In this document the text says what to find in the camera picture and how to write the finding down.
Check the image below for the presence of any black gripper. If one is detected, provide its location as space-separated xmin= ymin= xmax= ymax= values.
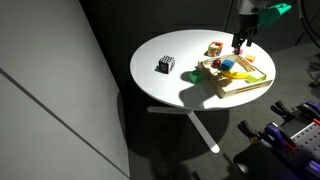
xmin=232 ymin=14 xmax=259 ymax=52

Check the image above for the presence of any yellow banana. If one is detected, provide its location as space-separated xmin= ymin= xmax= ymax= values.
xmin=221 ymin=71 xmax=250 ymax=79

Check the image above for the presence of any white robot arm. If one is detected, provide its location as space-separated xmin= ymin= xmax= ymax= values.
xmin=232 ymin=0 xmax=265 ymax=55

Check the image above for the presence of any pink cube block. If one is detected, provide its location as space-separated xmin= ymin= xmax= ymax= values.
xmin=234 ymin=49 xmax=243 ymax=55

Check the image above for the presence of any orange cube block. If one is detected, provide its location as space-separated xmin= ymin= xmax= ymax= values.
xmin=245 ymin=55 xmax=256 ymax=63

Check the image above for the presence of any blue cube block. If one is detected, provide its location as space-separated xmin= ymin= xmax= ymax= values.
xmin=220 ymin=59 xmax=234 ymax=71

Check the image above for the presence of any lime green wedge block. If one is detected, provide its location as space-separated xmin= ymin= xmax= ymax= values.
xmin=245 ymin=75 xmax=266 ymax=83

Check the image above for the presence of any green cube block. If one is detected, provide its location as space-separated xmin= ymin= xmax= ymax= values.
xmin=189 ymin=70 xmax=202 ymax=84

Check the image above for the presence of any dark red apple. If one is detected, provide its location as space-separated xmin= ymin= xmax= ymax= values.
xmin=212 ymin=59 xmax=221 ymax=68

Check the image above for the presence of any wooden tray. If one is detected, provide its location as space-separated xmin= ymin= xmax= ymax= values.
xmin=197 ymin=54 xmax=271 ymax=98

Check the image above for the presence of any black white dotted cube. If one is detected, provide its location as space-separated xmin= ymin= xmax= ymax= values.
xmin=159 ymin=55 xmax=175 ymax=74

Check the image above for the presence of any white round table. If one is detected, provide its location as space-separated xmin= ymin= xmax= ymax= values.
xmin=130 ymin=30 xmax=276 ymax=153

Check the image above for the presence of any purple orange spring clamp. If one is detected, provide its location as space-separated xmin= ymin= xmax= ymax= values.
xmin=264 ymin=123 xmax=297 ymax=151

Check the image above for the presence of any black perforated mounting board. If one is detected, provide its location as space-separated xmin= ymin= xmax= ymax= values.
xmin=287 ymin=123 xmax=320 ymax=169

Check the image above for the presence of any multicolour open frame cube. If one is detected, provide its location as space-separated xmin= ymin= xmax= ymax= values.
xmin=207 ymin=42 xmax=223 ymax=57

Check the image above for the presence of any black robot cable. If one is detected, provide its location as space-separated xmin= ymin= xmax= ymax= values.
xmin=297 ymin=0 xmax=320 ymax=48

